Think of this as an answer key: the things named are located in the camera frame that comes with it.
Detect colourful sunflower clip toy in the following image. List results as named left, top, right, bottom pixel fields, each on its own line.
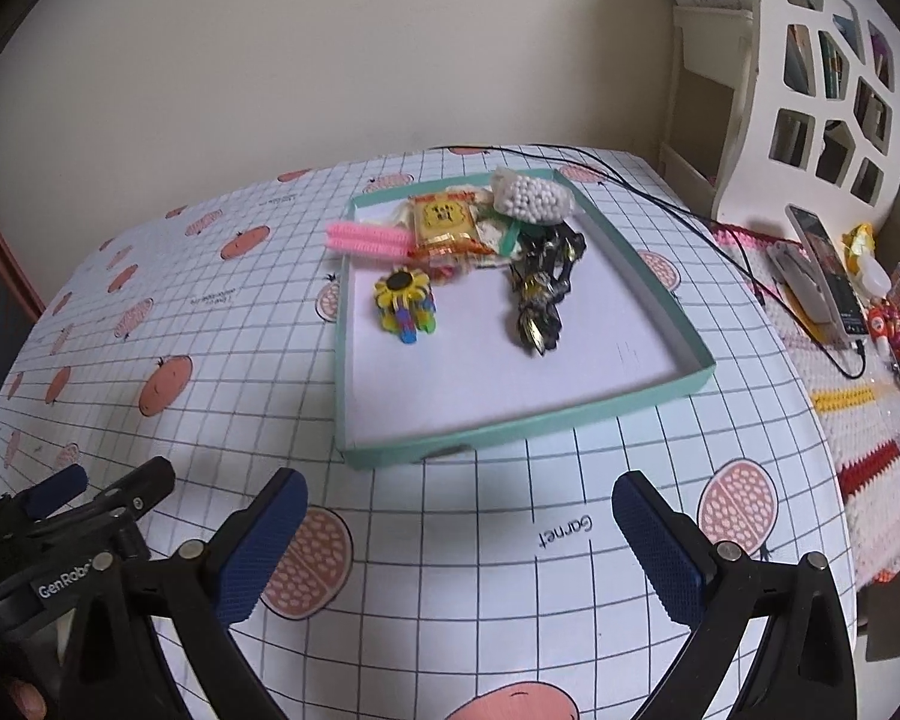
left=374, top=266, right=437, bottom=344

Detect pink hair clip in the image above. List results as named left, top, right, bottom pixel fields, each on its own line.
left=325, top=221, right=416, bottom=262

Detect yellow snack packet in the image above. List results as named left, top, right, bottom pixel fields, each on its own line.
left=409, top=190, right=496, bottom=266

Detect black gold action figure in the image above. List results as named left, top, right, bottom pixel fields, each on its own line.
left=510, top=255, right=572, bottom=356

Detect green translucent hair clip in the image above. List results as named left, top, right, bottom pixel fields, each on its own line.
left=499, top=218, right=523, bottom=257

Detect bag of white beads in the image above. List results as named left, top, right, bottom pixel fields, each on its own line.
left=491, top=167, right=575, bottom=226

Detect cream lace scrunchie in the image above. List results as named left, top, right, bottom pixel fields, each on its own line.
left=395, top=184, right=521, bottom=280

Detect black toy car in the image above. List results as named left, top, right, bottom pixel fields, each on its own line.
left=518, top=223, right=587, bottom=283

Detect person's hand below gripper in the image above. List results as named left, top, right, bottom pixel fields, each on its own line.
left=7, top=679, right=46, bottom=720

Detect pink crocheted mat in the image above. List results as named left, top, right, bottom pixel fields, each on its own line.
left=710, top=224, right=900, bottom=585

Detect pomegranate grid tablecloth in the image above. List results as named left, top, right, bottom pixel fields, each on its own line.
left=0, top=149, right=857, bottom=718

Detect teal rimmed white box lid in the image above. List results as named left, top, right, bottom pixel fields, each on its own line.
left=334, top=190, right=715, bottom=468

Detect small red trinkets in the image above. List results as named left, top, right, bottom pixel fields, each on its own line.
left=840, top=223, right=900, bottom=384

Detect smartphone on mat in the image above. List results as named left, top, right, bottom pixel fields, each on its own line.
left=785, top=205, right=868, bottom=346

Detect white stapler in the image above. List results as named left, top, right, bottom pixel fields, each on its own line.
left=766, top=241, right=845, bottom=348

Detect white desktop organizer shelf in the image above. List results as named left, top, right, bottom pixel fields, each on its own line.
left=658, top=0, right=900, bottom=238

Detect black thin cable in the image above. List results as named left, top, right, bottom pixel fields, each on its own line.
left=427, top=143, right=872, bottom=380

